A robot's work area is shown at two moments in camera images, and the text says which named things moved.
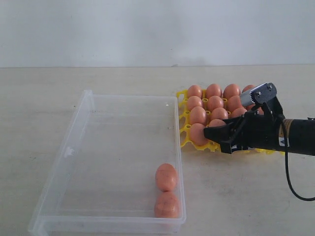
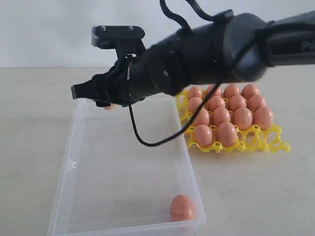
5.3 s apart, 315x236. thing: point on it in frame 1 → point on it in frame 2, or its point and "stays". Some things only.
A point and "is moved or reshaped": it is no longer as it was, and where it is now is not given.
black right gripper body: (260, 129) → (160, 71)
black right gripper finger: (226, 146) → (102, 103)
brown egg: (234, 103) stays
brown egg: (215, 122) is moved or reshaped
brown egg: (213, 89) stays
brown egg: (166, 177) → (112, 106)
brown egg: (214, 102) stays
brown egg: (194, 90) stays
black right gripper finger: (226, 132) → (89, 89)
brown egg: (219, 112) stays
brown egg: (167, 205) → (182, 208)
